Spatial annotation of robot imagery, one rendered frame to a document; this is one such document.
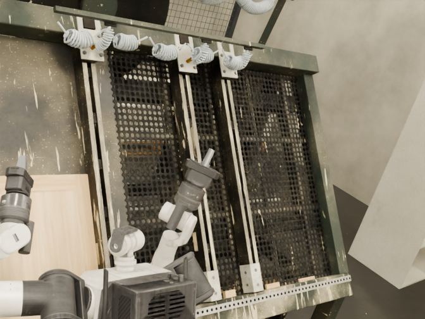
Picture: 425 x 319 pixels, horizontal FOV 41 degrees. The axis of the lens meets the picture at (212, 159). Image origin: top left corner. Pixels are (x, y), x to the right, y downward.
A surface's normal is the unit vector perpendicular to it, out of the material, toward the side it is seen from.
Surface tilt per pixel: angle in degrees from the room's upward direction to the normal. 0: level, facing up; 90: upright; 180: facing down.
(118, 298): 90
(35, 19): 51
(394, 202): 90
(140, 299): 67
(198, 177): 78
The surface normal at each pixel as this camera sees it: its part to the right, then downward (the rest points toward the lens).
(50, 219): 0.64, -0.22
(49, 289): 0.35, -0.67
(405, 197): -0.71, 0.04
